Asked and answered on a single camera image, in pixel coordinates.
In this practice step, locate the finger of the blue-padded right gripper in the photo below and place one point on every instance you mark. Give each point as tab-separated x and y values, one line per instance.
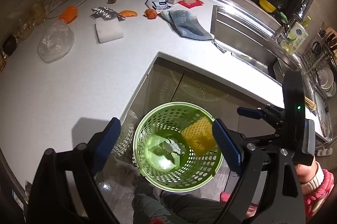
251	113

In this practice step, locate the yellow foam fruit net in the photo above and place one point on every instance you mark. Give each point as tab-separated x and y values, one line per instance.
199	136

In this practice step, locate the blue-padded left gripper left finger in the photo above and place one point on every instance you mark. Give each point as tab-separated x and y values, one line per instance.
50	198

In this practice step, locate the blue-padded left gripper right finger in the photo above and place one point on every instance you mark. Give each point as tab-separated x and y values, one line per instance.
246	159

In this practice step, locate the amber glass jar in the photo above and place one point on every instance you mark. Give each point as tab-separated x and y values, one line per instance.
35	15

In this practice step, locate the clear plastic bag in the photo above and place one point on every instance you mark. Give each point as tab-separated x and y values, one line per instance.
56	42

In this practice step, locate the round orange peel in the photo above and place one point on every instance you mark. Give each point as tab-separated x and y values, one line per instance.
150	13

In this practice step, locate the blue dish cloth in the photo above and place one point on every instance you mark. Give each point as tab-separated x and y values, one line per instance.
186	24

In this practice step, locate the dish soap bottle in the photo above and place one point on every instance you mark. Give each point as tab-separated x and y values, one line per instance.
296	36

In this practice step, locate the white sponge block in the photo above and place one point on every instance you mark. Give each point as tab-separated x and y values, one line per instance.
108	30

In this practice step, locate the chrome faucet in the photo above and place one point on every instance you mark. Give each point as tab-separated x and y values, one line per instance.
297	16

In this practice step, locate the red snack packet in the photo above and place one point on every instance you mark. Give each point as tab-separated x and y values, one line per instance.
191	3

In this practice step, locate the dish drying rack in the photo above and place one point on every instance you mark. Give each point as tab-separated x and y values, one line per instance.
315	55

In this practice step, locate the pink fuzzy sleeve forearm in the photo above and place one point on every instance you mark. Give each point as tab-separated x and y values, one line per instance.
316	189

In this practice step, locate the silver blister pack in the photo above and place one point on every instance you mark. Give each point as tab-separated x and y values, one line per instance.
106	14

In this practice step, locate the orange peel piece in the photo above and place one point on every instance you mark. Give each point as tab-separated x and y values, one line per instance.
128	13

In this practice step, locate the stacked white plates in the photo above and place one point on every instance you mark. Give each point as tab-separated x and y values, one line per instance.
325	79

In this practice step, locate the yellow bowl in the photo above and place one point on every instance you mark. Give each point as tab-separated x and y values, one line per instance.
266	6

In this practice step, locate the right hand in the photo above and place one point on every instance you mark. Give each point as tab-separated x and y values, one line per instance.
306	173

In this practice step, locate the green perforated trash basket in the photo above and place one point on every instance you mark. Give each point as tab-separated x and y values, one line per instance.
162	155

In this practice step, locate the blue white torn wrapper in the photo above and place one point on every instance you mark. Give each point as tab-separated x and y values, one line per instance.
158	5

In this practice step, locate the stainless steel sink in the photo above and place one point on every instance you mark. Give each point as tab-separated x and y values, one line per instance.
250	39

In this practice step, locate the orange foam fruit net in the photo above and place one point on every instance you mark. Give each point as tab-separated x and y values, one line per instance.
69	14

